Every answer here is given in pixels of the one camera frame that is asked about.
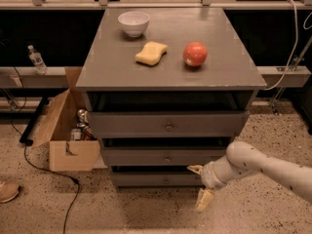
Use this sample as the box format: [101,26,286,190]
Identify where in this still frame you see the grey top drawer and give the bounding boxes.
[88,111,249,138]

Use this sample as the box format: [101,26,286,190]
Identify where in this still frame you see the grey drawer cabinet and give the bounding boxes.
[76,8,266,173]

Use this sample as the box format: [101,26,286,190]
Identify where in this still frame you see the grey bottom drawer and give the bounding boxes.
[110,173,202,187]

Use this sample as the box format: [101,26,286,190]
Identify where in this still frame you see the tan shoe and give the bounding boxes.
[0,181,20,204]

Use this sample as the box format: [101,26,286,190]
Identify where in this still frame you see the red apple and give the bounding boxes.
[183,42,208,67]

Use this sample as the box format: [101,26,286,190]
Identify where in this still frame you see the white bowl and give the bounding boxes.
[118,11,150,37]

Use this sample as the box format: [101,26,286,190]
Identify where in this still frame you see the black floor cable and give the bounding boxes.
[9,65,81,234]

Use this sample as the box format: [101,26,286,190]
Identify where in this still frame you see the clear plastic water bottle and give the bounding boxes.
[28,45,47,75]

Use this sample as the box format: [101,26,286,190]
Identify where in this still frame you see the black table leg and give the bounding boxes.
[19,97,49,146]

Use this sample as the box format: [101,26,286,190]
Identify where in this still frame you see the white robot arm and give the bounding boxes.
[187,141,312,212]

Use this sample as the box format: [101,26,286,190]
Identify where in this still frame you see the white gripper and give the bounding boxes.
[187,162,225,213]

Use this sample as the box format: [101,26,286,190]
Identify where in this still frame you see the cardboard box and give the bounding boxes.
[33,67,104,172]

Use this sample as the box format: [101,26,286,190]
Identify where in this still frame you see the yellow sponge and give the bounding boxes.
[135,41,168,66]

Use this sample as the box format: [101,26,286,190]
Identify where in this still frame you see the cans inside box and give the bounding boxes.
[70,109,95,140]

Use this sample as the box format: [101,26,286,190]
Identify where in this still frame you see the grey middle drawer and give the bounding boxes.
[101,147,225,166]

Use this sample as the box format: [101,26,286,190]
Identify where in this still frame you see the grey drawer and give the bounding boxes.
[88,111,249,138]
[101,147,225,166]
[110,173,202,187]

